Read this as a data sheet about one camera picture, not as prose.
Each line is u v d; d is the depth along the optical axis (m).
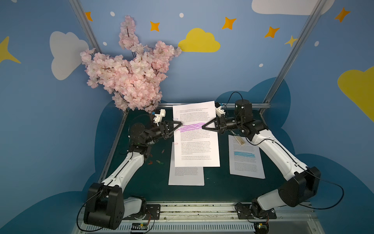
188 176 0.87
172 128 0.64
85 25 0.74
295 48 0.84
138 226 0.73
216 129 0.63
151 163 0.92
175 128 0.66
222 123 0.60
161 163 0.93
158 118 0.67
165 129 0.63
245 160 0.94
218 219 0.74
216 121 0.63
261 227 0.73
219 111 0.65
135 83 0.62
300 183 0.41
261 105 1.20
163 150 0.98
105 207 0.40
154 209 0.75
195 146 0.65
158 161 0.93
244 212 0.74
